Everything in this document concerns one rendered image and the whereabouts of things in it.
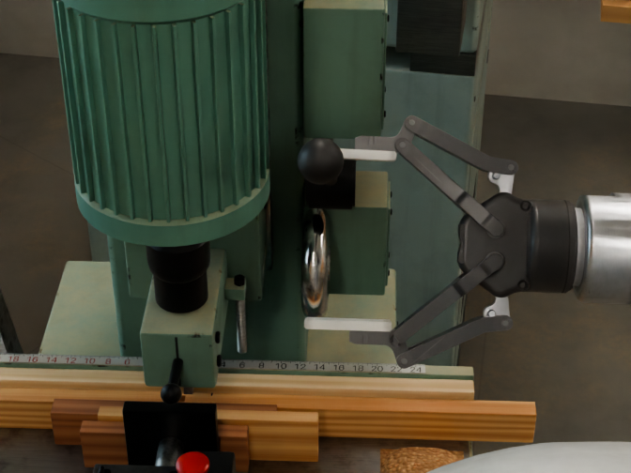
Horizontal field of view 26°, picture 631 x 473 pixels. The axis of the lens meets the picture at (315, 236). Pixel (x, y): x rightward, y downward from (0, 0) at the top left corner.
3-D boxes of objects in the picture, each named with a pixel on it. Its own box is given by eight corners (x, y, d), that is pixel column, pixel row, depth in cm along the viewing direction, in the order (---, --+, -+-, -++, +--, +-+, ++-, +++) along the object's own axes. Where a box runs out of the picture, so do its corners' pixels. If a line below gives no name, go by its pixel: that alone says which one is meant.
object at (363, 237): (303, 294, 151) (302, 205, 144) (306, 255, 156) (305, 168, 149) (389, 297, 150) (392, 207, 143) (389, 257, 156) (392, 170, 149)
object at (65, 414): (54, 444, 141) (50, 413, 138) (58, 429, 142) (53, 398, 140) (276, 450, 140) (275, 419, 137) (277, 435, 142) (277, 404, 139)
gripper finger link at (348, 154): (396, 160, 109) (396, 151, 109) (308, 156, 109) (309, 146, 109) (394, 161, 112) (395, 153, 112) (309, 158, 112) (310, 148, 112)
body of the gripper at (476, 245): (565, 297, 114) (454, 293, 114) (568, 194, 114) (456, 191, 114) (579, 302, 106) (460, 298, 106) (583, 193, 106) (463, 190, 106)
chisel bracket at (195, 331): (145, 399, 134) (138, 333, 129) (163, 308, 145) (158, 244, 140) (221, 401, 133) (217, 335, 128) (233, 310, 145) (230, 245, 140)
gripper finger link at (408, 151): (495, 241, 108) (507, 228, 108) (392, 144, 108) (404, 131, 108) (490, 240, 112) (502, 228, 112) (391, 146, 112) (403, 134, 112)
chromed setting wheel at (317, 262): (300, 344, 144) (299, 251, 137) (304, 272, 154) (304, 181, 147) (328, 344, 144) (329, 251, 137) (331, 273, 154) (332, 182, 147)
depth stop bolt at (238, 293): (227, 356, 143) (223, 282, 137) (229, 343, 145) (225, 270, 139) (247, 357, 143) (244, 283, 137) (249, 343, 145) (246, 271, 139)
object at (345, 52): (302, 139, 141) (302, 7, 132) (307, 94, 148) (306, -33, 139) (385, 140, 141) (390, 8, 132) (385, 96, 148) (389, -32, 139)
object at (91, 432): (84, 467, 138) (79, 432, 135) (87, 455, 139) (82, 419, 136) (248, 472, 137) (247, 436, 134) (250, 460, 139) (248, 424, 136)
